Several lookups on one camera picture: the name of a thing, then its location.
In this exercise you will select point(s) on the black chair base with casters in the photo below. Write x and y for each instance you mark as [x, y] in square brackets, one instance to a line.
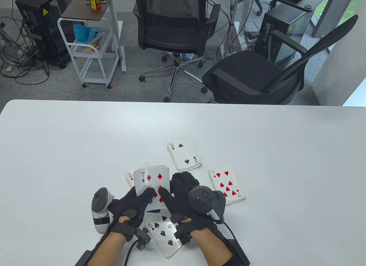
[258, 12]

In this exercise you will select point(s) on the pile of face-up diamonds cards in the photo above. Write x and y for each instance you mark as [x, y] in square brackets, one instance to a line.
[130, 177]

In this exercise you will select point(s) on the black mesh back office chair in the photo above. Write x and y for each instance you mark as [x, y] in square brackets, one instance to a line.
[171, 34]

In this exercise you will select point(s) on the blue plastic bowl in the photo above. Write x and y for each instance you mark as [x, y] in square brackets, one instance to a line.
[83, 33]

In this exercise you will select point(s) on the dark office desk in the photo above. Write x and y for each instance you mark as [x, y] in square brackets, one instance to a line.
[314, 0]

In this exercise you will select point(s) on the pile of face-up hearts cards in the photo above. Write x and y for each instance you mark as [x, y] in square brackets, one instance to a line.
[227, 183]

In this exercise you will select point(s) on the person's left hand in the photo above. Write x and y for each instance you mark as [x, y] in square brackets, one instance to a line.
[130, 210]

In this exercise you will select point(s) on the person's right hand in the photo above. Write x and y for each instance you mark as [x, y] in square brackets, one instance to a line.
[183, 197]

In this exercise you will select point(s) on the pile of face-up clubs cards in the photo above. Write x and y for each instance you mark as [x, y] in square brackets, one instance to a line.
[184, 153]

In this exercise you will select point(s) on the small black power adapter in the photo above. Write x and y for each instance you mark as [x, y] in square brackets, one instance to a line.
[251, 35]

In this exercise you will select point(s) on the black computer tower yellow sticker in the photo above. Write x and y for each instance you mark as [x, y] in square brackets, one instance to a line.
[43, 34]

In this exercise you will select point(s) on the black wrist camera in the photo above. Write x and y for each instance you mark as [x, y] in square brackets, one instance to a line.
[181, 234]
[143, 238]

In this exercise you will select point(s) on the brown top white side table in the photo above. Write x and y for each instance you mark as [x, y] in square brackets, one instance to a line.
[83, 6]

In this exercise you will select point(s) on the black padded office chair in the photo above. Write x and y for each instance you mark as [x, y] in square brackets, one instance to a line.
[246, 68]

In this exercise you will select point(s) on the stack of red-backed playing cards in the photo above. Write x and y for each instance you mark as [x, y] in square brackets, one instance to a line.
[136, 180]

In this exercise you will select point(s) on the yellow and red packet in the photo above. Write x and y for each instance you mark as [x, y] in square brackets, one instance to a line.
[93, 1]

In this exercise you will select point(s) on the person's right forearm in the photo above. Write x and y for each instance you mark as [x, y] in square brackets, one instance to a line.
[210, 247]

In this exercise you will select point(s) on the red diamonds playing card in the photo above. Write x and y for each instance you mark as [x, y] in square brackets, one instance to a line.
[155, 174]

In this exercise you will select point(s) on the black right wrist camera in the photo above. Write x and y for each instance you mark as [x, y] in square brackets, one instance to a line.
[181, 234]

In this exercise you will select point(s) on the grey left hand controller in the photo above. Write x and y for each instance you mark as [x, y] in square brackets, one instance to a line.
[100, 200]

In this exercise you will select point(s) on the person's left forearm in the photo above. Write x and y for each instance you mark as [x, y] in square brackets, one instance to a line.
[107, 248]

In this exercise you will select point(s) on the black glass side computer tower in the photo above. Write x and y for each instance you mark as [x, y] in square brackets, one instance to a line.
[297, 21]

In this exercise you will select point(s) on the pile of face-up spades cards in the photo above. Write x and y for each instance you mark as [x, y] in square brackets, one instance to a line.
[163, 237]

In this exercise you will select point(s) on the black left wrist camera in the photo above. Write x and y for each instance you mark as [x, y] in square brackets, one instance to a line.
[143, 238]

